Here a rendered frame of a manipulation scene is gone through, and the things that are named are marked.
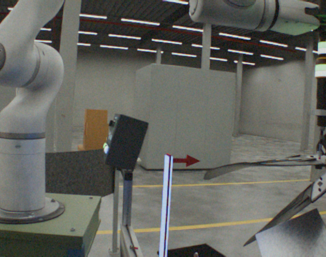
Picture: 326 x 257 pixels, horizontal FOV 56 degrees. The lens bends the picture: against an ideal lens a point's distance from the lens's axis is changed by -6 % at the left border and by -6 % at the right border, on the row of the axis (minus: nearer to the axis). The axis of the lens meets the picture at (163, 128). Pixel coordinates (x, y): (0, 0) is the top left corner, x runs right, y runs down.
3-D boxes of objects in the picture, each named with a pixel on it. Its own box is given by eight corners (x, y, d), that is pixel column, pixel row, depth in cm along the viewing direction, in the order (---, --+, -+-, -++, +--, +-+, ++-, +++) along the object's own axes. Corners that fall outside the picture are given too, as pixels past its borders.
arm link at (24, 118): (-14, 136, 72) (-10, 36, 71) (32, 131, 90) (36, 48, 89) (24, 140, 69) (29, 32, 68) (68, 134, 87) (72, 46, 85)
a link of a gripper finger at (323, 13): (288, 15, 63) (298, 22, 67) (323, 10, 58) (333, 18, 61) (288, 10, 63) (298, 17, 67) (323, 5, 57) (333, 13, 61)
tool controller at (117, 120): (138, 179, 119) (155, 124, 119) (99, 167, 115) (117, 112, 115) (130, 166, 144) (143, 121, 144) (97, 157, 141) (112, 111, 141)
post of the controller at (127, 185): (131, 226, 113) (133, 172, 112) (122, 226, 113) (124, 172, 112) (130, 223, 116) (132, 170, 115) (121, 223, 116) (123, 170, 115)
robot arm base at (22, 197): (-33, 214, 69) (-36, 137, 68) (9, 195, 88) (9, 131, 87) (38, 226, 67) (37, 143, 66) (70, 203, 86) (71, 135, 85)
